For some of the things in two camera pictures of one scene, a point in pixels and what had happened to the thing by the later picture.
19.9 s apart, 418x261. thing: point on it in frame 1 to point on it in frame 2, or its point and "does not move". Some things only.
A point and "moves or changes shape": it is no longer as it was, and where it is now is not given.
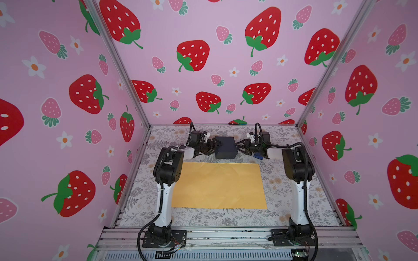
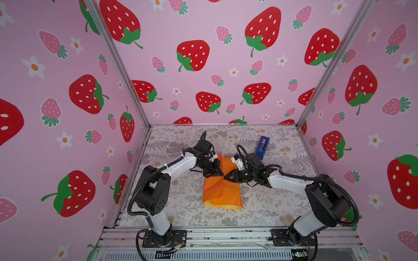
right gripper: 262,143 to 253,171
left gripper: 211,149 to 215,172
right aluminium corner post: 368,5 does not move
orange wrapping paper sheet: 223,185 moves or changes shape
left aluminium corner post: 94,6 does not move
